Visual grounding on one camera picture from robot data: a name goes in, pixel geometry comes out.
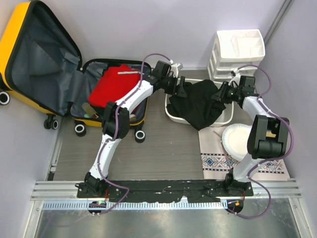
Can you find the black garment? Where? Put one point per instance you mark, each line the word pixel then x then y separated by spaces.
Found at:
pixel 198 108

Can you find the red garment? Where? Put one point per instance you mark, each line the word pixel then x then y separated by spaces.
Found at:
pixel 115 83

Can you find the white plastic basin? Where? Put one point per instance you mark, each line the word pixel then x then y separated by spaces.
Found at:
pixel 224 119

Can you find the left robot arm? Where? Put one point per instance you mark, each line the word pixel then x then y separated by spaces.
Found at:
pixel 115 124

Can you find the yellow Pikachu suitcase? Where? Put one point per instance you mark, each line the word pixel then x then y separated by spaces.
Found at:
pixel 42 66

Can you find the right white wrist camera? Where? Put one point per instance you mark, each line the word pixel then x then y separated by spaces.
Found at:
pixel 235 80

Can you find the aluminium frame rail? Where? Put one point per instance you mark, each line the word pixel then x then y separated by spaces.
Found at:
pixel 63 190

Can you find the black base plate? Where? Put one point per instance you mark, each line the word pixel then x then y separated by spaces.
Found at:
pixel 163 191

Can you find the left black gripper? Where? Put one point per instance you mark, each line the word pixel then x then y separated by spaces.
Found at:
pixel 182 90

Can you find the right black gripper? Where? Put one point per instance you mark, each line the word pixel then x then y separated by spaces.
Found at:
pixel 220 95

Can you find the grey cable duct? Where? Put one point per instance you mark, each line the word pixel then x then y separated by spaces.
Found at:
pixel 99 205

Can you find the white round plate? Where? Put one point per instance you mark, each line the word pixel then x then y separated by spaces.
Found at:
pixel 234 139

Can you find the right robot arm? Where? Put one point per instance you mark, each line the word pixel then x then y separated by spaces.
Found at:
pixel 268 137

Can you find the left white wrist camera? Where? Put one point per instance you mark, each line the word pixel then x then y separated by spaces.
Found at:
pixel 174 70

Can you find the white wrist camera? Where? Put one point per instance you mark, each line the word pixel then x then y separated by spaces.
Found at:
pixel 235 80
pixel 174 70

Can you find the white drawer organizer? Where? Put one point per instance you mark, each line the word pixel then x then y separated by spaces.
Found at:
pixel 232 49

